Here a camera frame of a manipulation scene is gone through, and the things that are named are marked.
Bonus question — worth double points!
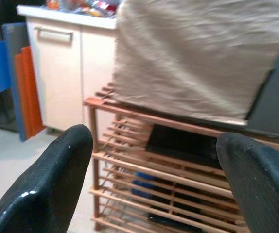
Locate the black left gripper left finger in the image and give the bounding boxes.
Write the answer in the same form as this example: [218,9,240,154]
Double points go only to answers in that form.
[0,124,93,233]

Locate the blue box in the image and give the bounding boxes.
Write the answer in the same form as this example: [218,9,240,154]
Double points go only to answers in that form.
[131,171,161,196]

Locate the steel cabinet handle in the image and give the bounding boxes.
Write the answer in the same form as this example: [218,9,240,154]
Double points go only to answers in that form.
[34,26,74,46]

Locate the dark grey mini fridge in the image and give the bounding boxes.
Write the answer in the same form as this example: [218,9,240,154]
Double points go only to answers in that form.
[245,24,279,137]

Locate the black tray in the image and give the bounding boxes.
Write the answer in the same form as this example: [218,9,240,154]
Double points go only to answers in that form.
[145,123,222,162]

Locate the cream kitchen cabinet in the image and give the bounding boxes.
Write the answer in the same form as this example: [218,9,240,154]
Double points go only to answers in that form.
[17,5,117,134]

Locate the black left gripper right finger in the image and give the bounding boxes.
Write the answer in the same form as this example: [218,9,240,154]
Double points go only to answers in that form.
[216,132,279,233]

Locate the wooden slatted rack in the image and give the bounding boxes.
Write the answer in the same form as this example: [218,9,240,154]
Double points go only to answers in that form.
[84,82,279,233]

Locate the large blue board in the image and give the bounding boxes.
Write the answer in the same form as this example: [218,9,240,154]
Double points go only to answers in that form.
[1,22,30,143]

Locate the flat black object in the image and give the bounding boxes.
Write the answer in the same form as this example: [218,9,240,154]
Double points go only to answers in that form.
[148,213,201,233]

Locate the yellow green snack pack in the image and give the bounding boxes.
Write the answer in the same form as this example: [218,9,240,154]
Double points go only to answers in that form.
[72,6,106,18]

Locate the orange board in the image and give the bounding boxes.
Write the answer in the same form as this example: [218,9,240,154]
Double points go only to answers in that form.
[20,46,46,137]
[14,52,31,141]

